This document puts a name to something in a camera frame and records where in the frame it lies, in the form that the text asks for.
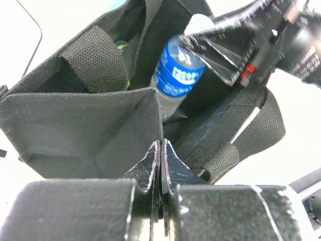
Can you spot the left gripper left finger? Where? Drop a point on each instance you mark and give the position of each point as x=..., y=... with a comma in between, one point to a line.
x=89, y=209

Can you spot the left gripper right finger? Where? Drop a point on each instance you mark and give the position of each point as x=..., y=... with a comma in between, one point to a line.
x=195, y=210

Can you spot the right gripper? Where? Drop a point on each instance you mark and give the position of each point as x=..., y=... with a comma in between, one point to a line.
x=234, y=46

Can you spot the water bottle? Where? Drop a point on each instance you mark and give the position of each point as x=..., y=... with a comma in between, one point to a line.
x=176, y=73

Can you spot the black canvas bag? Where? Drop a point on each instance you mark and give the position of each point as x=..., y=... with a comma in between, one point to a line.
x=89, y=112

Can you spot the green glass bottle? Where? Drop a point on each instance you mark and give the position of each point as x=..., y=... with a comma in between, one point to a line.
x=121, y=46

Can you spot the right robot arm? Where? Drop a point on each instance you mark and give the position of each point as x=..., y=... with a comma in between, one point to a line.
x=297, y=52

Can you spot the white whiteboard red writing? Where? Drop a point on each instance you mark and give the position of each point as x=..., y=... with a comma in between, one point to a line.
x=20, y=38

